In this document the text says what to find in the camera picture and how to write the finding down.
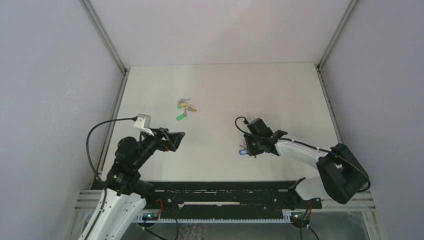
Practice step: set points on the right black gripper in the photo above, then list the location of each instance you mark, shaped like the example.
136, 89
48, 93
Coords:
251, 151

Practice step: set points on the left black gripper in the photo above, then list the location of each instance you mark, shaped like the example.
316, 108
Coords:
175, 138

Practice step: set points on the metal chain keyring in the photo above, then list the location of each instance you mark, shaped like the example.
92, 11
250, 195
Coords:
243, 146

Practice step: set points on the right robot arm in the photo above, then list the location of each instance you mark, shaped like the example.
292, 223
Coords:
341, 176

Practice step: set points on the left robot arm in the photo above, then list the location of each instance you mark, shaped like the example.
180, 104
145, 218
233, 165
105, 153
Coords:
124, 192

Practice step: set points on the orange tagged key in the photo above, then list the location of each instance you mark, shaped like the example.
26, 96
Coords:
191, 108

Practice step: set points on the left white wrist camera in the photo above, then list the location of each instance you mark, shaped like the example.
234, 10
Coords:
142, 123

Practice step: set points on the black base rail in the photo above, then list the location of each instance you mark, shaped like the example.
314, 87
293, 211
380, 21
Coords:
221, 198

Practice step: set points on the white toothed cable strip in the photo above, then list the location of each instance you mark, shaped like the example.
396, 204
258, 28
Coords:
150, 217

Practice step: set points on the right aluminium frame post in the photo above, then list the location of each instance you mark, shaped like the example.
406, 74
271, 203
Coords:
320, 67

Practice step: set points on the aluminium frame post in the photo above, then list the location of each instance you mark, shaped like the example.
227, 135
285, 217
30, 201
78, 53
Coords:
122, 81
320, 67

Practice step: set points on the left aluminium frame post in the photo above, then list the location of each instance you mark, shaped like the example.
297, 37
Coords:
122, 81

